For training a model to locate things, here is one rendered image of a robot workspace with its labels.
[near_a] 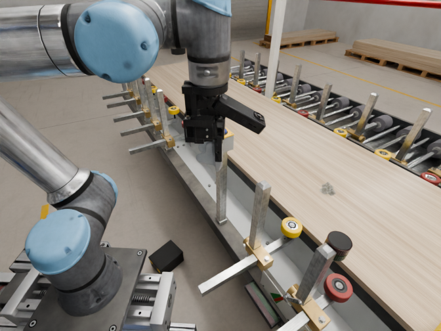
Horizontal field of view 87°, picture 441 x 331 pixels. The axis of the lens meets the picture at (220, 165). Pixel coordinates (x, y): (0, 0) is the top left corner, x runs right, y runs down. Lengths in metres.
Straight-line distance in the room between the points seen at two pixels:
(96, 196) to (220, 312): 1.30
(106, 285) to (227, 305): 1.19
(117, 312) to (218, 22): 0.66
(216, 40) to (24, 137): 0.43
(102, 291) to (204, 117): 0.48
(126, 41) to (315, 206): 0.98
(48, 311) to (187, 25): 0.71
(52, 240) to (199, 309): 1.32
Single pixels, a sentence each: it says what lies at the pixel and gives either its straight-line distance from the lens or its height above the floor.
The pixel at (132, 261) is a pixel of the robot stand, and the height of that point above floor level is 1.04.
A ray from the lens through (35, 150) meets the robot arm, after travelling 0.62.
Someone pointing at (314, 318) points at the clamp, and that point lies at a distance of 0.89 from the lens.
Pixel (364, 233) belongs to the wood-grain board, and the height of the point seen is 0.90.
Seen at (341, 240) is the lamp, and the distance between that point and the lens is 0.70.
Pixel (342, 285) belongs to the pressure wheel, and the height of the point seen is 0.90.
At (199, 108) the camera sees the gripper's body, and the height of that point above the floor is 1.47.
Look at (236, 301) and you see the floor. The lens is 1.80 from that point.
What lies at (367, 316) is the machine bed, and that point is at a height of 0.76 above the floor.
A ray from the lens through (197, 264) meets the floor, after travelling 1.91.
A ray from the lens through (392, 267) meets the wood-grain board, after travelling 1.05.
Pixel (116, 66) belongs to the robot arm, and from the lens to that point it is 0.29.
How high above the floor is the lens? 1.67
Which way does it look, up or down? 38 degrees down
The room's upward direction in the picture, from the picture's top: straight up
